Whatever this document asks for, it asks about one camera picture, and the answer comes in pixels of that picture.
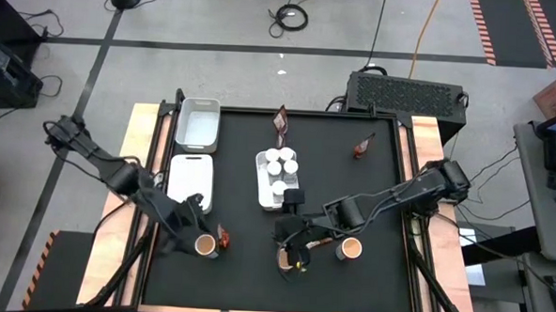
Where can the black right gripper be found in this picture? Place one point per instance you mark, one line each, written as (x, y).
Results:
(293, 229)

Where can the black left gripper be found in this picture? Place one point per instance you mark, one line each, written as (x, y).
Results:
(180, 231)

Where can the cup of tea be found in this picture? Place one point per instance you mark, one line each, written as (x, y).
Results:
(283, 259)

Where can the orange brown seasoning packet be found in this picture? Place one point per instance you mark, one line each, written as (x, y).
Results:
(320, 244)
(282, 138)
(223, 239)
(279, 118)
(362, 149)

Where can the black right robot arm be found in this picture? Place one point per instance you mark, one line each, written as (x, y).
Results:
(379, 198)

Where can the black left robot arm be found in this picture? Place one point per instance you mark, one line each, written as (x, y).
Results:
(117, 175)

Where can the white plastic bin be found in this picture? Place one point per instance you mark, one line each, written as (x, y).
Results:
(263, 193)
(187, 180)
(198, 124)

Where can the black mat orange striped edge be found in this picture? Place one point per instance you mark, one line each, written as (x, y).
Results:
(66, 269)
(509, 25)

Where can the black perforated computer case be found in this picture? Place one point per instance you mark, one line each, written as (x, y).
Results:
(403, 93)

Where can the black desk beam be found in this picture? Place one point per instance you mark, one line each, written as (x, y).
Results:
(499, 245)

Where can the black equipment case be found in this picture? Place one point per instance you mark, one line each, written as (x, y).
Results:
(8, 88)

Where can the grey desk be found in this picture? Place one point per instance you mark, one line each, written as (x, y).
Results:
(535, 186)

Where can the black side table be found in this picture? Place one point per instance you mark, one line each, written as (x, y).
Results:
(2, 17)

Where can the black aluminium table frame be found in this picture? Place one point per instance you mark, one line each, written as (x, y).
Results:
(242, 110)

